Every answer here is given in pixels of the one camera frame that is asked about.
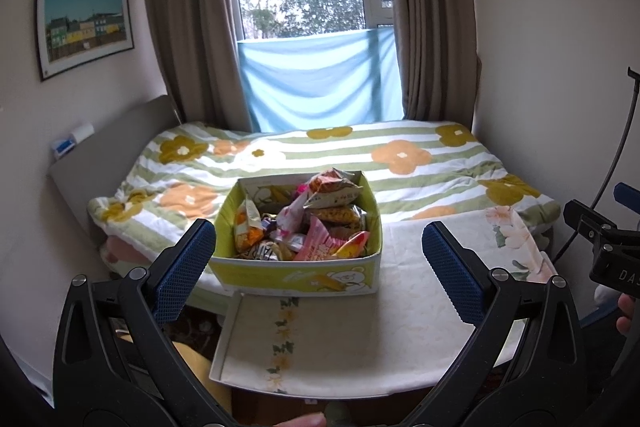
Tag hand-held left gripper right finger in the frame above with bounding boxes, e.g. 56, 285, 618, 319
405, 221, 586, 427

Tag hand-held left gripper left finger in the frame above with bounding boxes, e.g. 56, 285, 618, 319
52, 219, 231, 427

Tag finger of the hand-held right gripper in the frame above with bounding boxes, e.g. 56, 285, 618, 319
563, 201, 618, 254
614, 183, 640, 208

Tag green yellow cardboard box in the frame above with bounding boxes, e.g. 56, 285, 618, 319
207, 170, 383, 297

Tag orange white cake packet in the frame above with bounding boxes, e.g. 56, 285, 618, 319
235, 199, 266, 258

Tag brown white snack packet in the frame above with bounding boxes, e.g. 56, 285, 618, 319
245, 239, 296, 262

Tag orange yellow snack packet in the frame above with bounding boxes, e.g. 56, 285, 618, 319
330, 231, 371, 260

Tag white pink snack packet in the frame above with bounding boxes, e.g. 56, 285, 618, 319
275, 194, 321, 238

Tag yellow brown snack packet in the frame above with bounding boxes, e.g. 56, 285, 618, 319
305, 202, 366, 233

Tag person's right hand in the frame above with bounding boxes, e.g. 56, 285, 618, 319
616, 293, 640, 338

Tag person's left hand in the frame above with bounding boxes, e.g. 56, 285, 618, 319
267, 412, 329, 427

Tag black stand rod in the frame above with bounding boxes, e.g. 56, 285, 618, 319
552, 67, 640, 260

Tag white cloth bundle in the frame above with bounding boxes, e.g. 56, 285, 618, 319
580, 284, 621, 323

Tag dark patterned rug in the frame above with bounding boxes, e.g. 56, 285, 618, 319
165, 304, 223, 353

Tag pink bed sheet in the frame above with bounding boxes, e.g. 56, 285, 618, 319
100, 237, 166, 278

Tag cream floral tablecloth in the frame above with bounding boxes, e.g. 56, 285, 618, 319
210, 207, 558, 395

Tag grey headboard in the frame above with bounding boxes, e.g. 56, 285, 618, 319
47, 94, 181, 248

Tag floral striped blanket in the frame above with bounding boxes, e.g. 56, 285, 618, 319
87, 119, 561, 263

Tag light blue cloth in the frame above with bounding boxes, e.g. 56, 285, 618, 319
236, 27, 406, 132

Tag brown curtain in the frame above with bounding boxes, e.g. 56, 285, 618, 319
375, 0, 483, 132
137, 0, 256, 132

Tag framed houses picture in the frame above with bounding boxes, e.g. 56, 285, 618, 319
34, 0, 135, 82

